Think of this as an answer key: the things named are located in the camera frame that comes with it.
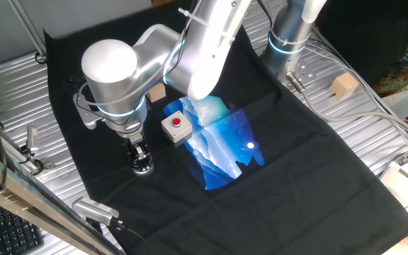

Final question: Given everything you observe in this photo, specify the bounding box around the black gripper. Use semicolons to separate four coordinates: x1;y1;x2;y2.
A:
122;135;154;173

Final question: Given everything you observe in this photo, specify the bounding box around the clear glass jar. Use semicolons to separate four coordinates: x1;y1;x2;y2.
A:
132;157;155;177

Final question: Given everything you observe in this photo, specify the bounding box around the grey box with red button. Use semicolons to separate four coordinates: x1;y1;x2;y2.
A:
160;110;193;145

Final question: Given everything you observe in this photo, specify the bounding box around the wooden cube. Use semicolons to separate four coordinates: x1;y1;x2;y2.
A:
146;83;167;104
330;72;360;101

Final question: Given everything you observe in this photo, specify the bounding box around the black keyboard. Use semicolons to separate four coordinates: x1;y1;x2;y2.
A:
0;198;45;255

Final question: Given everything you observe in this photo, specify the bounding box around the black cloth with blue print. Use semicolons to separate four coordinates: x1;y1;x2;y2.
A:
43;0;408;255

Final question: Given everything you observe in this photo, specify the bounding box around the thin metal pole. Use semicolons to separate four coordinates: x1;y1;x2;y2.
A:
7;0;48;57

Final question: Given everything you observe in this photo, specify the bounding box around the black chair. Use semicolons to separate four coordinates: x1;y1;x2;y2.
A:
317;0;408;88

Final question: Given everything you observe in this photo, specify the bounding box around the white flat device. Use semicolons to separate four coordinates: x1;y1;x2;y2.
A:
380;161;408;215

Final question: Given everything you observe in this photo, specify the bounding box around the colourful patterned fabric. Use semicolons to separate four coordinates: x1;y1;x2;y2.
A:
373;13;408;98

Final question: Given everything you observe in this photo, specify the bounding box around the silver camera with black cable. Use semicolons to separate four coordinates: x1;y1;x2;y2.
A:
72;196;120;227

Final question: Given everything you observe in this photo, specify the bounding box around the wrist camera with silver bracket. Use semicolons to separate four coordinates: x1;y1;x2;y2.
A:
72;91;106;130

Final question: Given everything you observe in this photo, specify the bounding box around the silver camera on rail clamp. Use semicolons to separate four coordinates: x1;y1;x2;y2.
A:
19;125;55;174

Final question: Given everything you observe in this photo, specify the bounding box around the aluminium frame beam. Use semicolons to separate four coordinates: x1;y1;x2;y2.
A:
0;143;123;255

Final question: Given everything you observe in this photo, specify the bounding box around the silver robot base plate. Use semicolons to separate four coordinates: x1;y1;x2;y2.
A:
278;58;317;86

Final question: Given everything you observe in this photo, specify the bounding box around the grey robot hose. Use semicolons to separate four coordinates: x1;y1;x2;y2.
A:
285;70;408;145

